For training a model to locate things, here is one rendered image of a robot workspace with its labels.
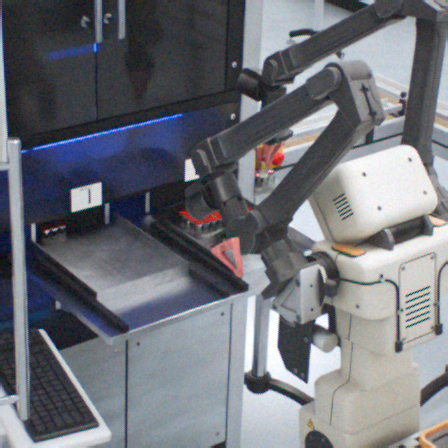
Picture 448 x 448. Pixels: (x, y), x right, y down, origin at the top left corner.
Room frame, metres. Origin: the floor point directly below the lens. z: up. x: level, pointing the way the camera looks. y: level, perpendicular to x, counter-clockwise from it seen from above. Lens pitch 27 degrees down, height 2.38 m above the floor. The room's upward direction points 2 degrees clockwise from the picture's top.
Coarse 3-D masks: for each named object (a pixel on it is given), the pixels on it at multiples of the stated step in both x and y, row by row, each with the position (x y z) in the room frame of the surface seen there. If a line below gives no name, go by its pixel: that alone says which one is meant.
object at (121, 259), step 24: (120, 216) 2.93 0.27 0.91; (24, 240) 2.80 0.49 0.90; (72, 240) 2.85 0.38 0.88; (96, 240) 2.85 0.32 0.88; (120, 240) 2.86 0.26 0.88; (144, 240) 2.84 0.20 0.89; (72, 264) 2.72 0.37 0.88; (96, 264) 2.73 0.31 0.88; (120, 264) 2.73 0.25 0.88; (144, 264) 2.74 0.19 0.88; (168, 264) 2.74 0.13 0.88; (96, 288) 2.61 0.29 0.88; (120, 288) 2.57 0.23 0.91; (144, 288) 2.61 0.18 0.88
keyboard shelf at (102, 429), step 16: (48, 336) 2.52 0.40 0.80; (64, 368) 2.38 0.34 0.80; (0, 384) 2.31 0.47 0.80; (0, 416) 2.20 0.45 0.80; (16, 416) 2.20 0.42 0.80; (96, 416) 2.21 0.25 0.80; (0, 432) 2.15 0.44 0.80; (16, 432) 2.14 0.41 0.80; (80, 432) 2.15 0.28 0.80; (96, 432) 2.15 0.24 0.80
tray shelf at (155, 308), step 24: (144, 216) 3.01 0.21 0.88; (168, 216) 3.01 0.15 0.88; (48, 288) 2.61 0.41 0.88; (168, 288) 2.63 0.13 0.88; (192, 288) 2.63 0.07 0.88; (72, 312) 2.52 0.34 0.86; (120, 312) 2.51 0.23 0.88; (144, 312) 2.51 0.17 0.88; (168, 312) 2.51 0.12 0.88; (192, 312) 2.53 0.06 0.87; (120, 336) 2.41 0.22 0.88
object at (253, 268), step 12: (252, 204) 3.04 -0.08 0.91; (168, 228) 2.91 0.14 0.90; (288, 228) 2.92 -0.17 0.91; (192, 240) 2.82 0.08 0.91; (204, 240) 2.88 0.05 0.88; (300, 240) 2.88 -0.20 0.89; (312, 240) 2.84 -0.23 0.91; (204, 252) 2.78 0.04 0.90; (228, 252) 2.82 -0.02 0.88; (252, 264) 2.76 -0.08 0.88; (252, 276) 2.67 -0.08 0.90; (264, 276) 2.69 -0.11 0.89
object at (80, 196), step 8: (96, 184) 2.83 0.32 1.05; (72, 192) 2.79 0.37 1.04; (80, 192) 2.81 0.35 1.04; (88, 192) 2.82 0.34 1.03; (96, 192) 2.83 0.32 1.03; (72, 200) 2.79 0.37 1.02; (80, 200) 2.81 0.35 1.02; (88, 200) 2.82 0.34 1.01; (96, 200) 2.83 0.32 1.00; (72, 208) 2.79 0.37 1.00; (80, 208) 2.81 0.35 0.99
